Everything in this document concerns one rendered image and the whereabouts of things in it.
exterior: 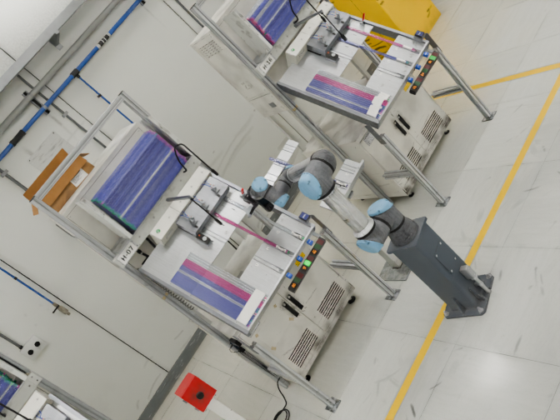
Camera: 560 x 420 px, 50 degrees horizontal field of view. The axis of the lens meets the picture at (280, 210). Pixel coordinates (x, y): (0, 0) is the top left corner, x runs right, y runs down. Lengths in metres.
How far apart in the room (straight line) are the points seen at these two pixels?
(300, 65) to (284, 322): 1.62
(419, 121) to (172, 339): 2.60
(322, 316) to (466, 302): 0.95
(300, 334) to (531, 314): 1.35
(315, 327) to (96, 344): 1.90
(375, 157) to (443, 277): 1.21
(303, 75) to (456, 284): 1.65
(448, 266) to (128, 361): 2.84
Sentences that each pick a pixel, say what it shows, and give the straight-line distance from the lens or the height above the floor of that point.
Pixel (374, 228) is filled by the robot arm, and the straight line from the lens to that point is 2.79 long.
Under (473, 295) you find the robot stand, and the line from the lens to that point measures 3.23.
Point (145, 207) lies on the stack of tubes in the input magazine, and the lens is 3.38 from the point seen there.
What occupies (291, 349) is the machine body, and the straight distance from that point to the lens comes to 3.68.
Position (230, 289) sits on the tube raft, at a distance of 3.23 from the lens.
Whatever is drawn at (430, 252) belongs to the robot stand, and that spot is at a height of 0.44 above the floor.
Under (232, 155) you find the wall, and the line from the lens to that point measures 5.30.
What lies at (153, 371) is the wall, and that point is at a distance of 5.11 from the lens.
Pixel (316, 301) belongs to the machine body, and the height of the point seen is 0.27.
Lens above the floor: 2.19
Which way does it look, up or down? 23 degrees down
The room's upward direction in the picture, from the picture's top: 48 degrees counter-clockwise
